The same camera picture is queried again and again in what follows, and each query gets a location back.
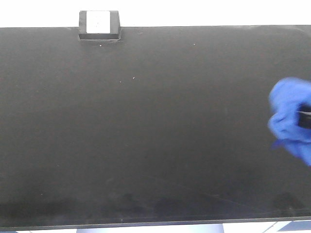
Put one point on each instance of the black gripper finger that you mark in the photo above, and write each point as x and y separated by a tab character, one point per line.
304	116

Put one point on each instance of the blue microfibre cloth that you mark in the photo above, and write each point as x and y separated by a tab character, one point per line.
286	99

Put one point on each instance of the black socket box white face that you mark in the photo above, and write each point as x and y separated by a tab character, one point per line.
99	25

